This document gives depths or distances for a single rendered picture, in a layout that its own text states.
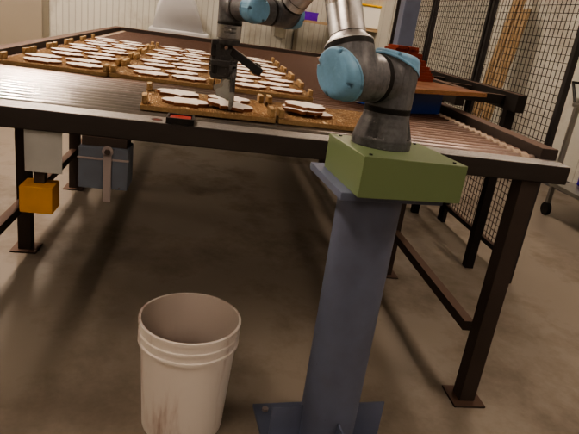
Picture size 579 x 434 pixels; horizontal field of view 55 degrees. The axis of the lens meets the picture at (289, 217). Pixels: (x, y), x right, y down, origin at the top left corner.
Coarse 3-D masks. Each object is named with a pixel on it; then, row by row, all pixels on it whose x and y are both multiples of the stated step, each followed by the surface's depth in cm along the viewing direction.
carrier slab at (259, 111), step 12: (156, 96) 180; (168, 96) 184; (204, 96) 194; (144, 108) 164; (156, 108) 165; (168, 108) 165; (180, 108) 166; (192, 108) 168; (204, 108) 171; (216, 108) 174; (252, 108) 184; (264, 108) 187; (252, 120) 171; (264, 120) 172
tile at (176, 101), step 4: (176, 96) 179; (164, 100) 171; (168, 100) 170; (172, 100) 171; (176, 100) 172; (180, 100) 173; (184, 100) 175; (188, 100) 176; (192, 100) 177; (196, 100) 178; (200, 100) 179; (172, 104) 171; (176, 104) 169; (180, 104) 170; (184, 104) 170; (188, 104) 170; (192, 104) 170; (196, 104) 170; (200, 104) 172; (204, 104) 173; (208, 104) 174
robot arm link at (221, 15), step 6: (222, 0) 163; (228, 0) 161; (222, 6) 164; (222, 12) 164; (228, 12) 162; (222, 18) 165; (228, 18) 164; (228, 24) 165; (234, 24) 166; (240, 24) 167
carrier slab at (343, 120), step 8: (272, 104) 199; (280, 104) 201; (288, 112) 187; (328, 112) 200; (336, 112) 202; (344, 112) 205; (352, 112) 208; (360, 112) 211; (280, 120) 173; (288, 120) 173; (296, 120) 175; (304, 120) 177; (312, 120) 179; (320, 120) 181; (328, 120) 183; (336, 120) 185; (344, 120) 188; (352, 120) 190; (328, 128) 177; (336, 128) 177; (344, 128) 177; (352, 128) 178
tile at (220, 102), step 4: (208, 100) 175; (212, 100) 176; (216, 100) 177; (220, 100) 179; (224, 100) 181; (212, 104) 173; (216, 104) 173; (220, 104) 172; (224, 104) 173; (236, 104) 178; (240, 104) 180; (244, 104) 181; (224, 108) 172; (232, 108) 173; (236, 108) 173; (240, 108) 173; (244, 108) 175; (248, 108) 176; (240, 112) 173
